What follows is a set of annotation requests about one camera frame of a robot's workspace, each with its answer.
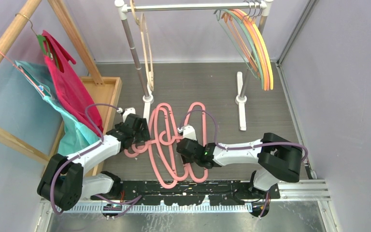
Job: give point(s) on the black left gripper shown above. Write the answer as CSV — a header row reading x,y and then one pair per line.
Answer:
x,y
143,135

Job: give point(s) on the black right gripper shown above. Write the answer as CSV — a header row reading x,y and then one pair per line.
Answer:
x,y
189,160

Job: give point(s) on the beige plastic hanger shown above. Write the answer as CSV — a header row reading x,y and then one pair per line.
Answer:
x,y
147,51

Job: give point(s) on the grey-green thin hanger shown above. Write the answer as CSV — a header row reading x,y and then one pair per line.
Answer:
x,y
252,54

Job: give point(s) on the thin pink hanger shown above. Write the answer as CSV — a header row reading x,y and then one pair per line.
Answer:
x,y
252,48
19,69

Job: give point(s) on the orange thin hanger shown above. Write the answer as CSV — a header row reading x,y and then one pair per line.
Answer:
x,y
259,51

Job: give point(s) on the yellow thin hanger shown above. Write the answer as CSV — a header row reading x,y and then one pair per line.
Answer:
x,y
256,51

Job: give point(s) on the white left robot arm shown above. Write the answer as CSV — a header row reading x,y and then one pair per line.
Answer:
x,y
64,181

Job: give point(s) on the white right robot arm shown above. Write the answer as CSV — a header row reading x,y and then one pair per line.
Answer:
x,y
279,159

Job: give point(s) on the wooden tray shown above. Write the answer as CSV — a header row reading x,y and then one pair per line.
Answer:
x,y
107,93

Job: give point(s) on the teal garment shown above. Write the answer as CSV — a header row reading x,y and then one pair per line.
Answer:
x,y
77,136

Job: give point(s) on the red garment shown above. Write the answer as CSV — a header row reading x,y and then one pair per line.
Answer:
x,y
71,92

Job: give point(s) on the white metal clothes rack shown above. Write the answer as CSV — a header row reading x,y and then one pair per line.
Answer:
x,y
230,22

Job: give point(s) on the green hanger with metal hook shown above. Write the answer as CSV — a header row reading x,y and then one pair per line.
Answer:
x,y
44,44

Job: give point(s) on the thin pink hanger on wood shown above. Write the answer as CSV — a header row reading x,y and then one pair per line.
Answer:
x,y
19,69

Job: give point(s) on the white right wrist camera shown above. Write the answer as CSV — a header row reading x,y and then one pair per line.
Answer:
x,y
187,131

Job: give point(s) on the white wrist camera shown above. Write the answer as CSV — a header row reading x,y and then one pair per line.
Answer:
x,y
125,112
187,131

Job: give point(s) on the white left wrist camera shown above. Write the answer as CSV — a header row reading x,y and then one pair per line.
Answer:
x,y
125,112

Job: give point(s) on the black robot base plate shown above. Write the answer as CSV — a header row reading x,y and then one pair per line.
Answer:
x,y
184,193

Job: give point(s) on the slotted cable duct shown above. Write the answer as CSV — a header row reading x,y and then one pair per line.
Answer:
x,y
103,207

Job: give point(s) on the wooden clothes rack frame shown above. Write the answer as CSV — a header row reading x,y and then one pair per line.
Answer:
x,y
7,40

